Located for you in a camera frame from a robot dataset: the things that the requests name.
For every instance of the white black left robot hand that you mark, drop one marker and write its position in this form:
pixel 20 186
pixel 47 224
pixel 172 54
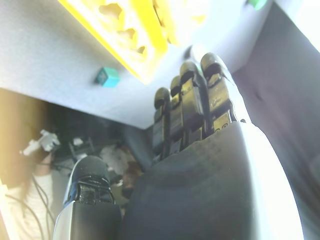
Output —
pixel 200 190

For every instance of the grey ball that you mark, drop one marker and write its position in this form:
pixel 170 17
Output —
pixel 198 50

